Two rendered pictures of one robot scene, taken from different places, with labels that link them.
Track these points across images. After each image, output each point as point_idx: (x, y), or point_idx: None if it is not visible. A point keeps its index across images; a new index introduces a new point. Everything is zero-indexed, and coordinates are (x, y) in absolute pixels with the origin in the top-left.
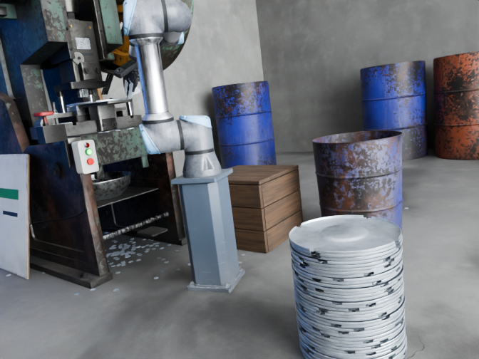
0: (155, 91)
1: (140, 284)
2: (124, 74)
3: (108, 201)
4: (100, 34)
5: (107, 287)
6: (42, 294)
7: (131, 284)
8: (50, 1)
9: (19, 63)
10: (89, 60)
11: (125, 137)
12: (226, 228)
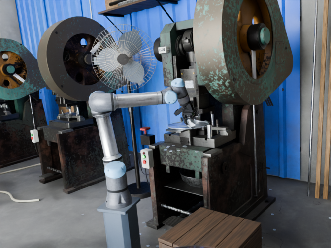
0: (101, 143)
1: (142, 241)
2: (176, 113)
3: (181, 188)
4: (195, 78)
5: (146, 230)
6: (149, 212)
7: (144, 237)
8: (166, 62)
9: None
10: (191, 95)
11: (184, 153)
12: (111, 243)
